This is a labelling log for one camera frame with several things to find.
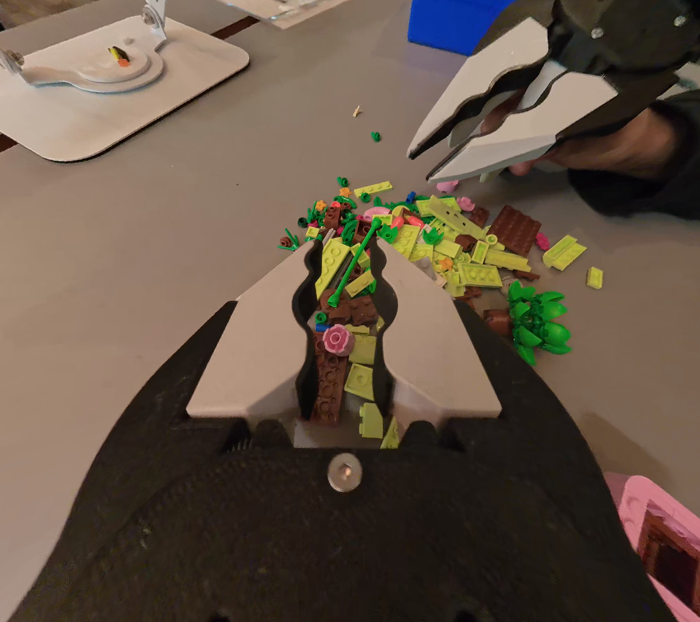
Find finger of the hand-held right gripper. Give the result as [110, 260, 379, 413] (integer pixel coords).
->
[425, 70, 621, 184]
[406, 15, 550, 160]

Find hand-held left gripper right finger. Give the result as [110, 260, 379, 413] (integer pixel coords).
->
[374, 237, 504, 435]

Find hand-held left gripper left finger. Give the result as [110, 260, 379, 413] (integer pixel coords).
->
[186, 239, 324, 422]

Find pile of small toy bricks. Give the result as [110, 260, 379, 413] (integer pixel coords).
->
[276, 175, 605, 450]

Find green leafy brick plant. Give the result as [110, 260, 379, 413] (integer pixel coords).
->
[484, 280, 573, 366]

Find green toy stem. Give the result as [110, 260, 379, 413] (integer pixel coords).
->
[327, 219, 384, 306]

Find pink toy brick pot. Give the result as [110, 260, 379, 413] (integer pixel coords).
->
[604, 473, 700, 622]

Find person's right hand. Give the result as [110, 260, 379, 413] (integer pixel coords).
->
[505, 104, 687, 180]

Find brown toy brick plate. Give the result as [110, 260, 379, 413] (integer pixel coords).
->
[311, 332, 352, 424]
[488, 204, 543, 258]

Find lime face print tile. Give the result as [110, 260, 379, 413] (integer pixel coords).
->
[427, 195, 488, 240]

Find lime ridged toy brick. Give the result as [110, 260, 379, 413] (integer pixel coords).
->
[542, 234, 587, 272]

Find white desk lamp stand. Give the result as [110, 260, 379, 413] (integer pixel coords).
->
[0, 0, 251, 163]

